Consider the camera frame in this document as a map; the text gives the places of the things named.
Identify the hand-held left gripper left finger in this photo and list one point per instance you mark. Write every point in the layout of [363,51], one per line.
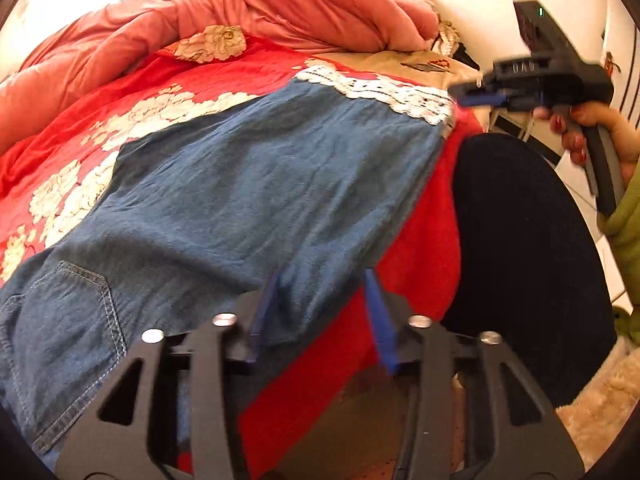
[262,310]

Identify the red floral bed sheet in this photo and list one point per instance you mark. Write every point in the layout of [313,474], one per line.
[100,100]

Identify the beige fluffy rug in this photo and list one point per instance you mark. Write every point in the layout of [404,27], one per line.
[605,395]

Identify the tan patterned cloth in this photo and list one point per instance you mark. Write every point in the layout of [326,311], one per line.
[380,62]

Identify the coral pink quilt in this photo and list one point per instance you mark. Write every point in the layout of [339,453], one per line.
[275,0]

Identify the blue denim pants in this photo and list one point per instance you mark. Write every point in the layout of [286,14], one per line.
[250,185]

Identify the person's right hand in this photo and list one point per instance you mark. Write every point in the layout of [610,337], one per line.
[625,140]

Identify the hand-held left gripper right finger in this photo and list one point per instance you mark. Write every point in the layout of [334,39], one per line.
[377,320]

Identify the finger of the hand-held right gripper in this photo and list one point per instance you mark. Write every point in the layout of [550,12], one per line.
[480,97]

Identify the person's black trouser leg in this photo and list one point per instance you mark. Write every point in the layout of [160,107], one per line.
[525,260]

